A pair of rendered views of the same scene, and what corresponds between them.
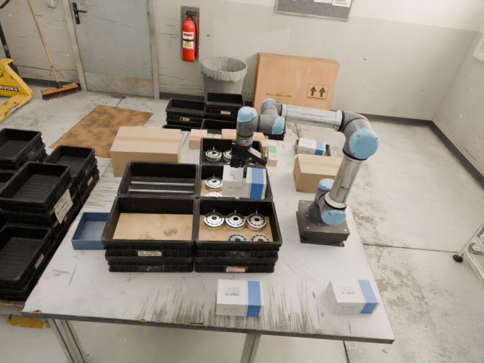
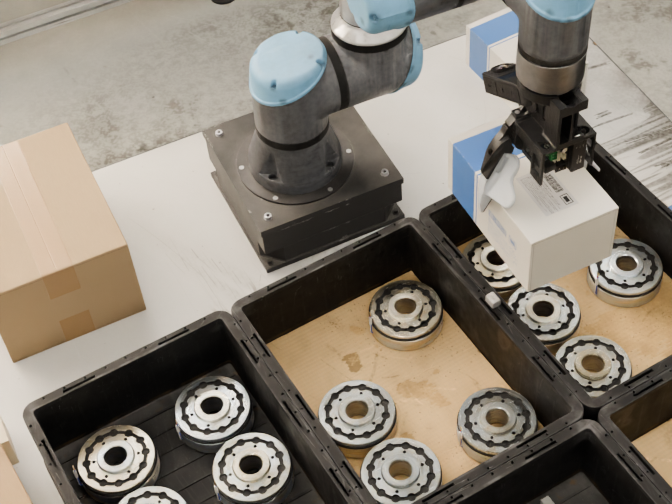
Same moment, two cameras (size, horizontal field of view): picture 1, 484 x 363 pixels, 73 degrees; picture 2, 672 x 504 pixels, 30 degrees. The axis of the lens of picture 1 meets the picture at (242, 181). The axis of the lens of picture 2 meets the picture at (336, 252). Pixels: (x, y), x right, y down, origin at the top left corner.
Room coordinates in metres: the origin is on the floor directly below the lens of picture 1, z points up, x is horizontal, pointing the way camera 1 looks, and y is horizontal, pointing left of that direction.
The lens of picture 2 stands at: (1.78, 0.92, 2.25)
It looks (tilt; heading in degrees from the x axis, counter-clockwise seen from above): 49 degrees down; 252
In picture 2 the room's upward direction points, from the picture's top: 6 degrees counter-clockwise
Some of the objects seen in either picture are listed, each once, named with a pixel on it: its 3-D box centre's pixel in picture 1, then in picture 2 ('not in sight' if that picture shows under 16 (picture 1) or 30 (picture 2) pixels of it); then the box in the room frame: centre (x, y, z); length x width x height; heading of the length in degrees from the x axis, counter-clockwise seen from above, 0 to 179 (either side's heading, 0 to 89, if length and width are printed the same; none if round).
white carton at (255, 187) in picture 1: (243, 181); (529, 196); (1.23, -0.01, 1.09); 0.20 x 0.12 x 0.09; 93
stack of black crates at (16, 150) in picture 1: (17, 166); not in sight; (1.97, 1.77, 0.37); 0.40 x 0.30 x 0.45; 3
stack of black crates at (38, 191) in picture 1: (43, 205); not in sight; (1.59, 1.35, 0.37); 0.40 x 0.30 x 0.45; 3
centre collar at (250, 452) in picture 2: not in sight; (251, 465); (1.65, 0.07, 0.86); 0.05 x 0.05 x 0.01
